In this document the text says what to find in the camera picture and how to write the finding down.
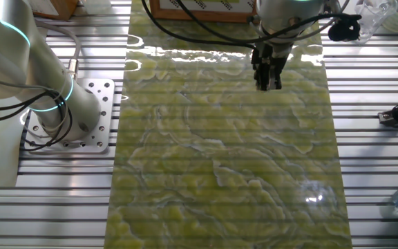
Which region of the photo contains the green marble pattern mat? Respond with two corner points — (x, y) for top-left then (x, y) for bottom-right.
(104, 0), (354, 249)

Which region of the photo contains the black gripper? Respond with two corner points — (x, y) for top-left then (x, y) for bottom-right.
(250, 44), (290, 92)

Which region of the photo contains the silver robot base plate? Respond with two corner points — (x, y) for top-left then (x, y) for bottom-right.
(22, 77), (116, 154)

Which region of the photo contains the black cable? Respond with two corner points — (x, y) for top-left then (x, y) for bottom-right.
(0, 71), (74, 151)
(140, 0), (362, 48)

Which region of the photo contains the grey cable with metal connector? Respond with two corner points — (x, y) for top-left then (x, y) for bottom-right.
(35, 19), (82, 82)

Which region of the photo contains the long wooden stick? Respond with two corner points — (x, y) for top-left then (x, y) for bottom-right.
(149, 0), (258, 24)

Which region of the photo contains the clear plastic cup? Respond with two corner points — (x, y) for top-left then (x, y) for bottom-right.
(354, 0), (398, 44)

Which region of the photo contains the brown cardboard box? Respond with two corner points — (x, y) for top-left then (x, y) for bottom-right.
(29, 0), (79, 21)

